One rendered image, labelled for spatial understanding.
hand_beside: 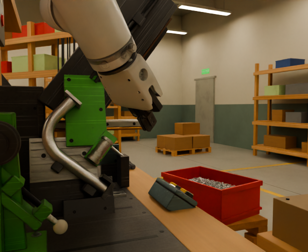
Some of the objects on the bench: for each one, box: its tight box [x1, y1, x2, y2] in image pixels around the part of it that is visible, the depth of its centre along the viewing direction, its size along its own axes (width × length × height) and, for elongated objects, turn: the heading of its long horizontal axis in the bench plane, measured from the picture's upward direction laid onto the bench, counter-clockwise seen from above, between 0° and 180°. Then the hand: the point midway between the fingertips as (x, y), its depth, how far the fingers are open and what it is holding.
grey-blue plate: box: [98, 144, 119, 183], centre depth 107 cm, size 10×2×14 cm
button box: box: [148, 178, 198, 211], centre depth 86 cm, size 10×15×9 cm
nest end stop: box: [98, 182, 115, 200], centre depth 80 cm, size 4×7×6 cm
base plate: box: [25, 166, 190, 252], centre depth 94 cm, size 42×110×2 cm
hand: (146, 120), depth 60 cm, fingers closed
